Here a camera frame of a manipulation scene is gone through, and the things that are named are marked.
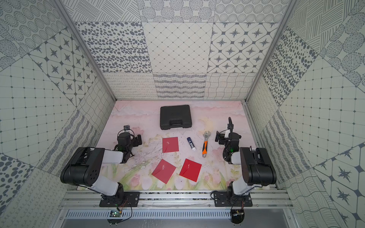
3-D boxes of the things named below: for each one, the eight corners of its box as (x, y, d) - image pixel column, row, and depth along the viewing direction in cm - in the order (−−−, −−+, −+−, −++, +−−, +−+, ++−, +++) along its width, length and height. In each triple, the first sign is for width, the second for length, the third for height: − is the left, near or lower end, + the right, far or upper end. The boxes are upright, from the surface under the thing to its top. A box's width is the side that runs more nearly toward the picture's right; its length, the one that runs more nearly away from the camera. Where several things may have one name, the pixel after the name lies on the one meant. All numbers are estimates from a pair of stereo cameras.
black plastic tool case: (161, 130, 104) (160, 125, 100) (161, 110, 116) (160, 106, 112) (192, 127, 106) (192, 122, 101) (188, 108, 118) (189, 103, 114)
